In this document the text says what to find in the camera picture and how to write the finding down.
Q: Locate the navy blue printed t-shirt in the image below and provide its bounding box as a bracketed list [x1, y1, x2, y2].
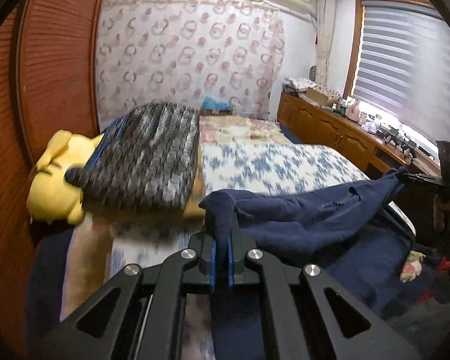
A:
[201, 170, 415, 359]

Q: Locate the person's right hand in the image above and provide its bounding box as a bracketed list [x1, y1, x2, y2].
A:
[433, 195, 450, 231]

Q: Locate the blue floral white bedsheet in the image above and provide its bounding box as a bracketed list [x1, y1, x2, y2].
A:
[59, 143, 368, 320]

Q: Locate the small floral plush toy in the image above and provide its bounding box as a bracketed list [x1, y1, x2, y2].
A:
[400, 250, 425, 283]

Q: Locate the pink container on cabinet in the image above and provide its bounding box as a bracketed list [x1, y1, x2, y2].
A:
[345, 97, 360, 123]

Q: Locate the zebra window blind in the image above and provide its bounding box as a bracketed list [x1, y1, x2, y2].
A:
[352, 0, 450, 141]

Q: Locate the yellow plush toy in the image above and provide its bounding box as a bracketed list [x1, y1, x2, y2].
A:
[26, 129, 103, 225]

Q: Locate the wooden sideboard cabinet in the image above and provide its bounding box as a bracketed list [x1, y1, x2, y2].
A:
[277, 93, 440, 178]

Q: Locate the cardboard box on cabinet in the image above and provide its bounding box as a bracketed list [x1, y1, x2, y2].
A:
[305, 87, 338, 107]

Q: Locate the floral bed quilt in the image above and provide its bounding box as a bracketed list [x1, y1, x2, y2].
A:
[200, 115, 292, 144]

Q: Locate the blue box behind bed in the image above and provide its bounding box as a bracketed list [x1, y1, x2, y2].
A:
[200, 96, 233, 116]

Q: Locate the grey ring-patterned cushion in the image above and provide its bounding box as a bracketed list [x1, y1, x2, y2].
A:
[64, 102, 200, 213]

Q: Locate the ring-patterned sheer curtain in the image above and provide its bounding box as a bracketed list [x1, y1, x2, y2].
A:
[96, 0, 285, 127]

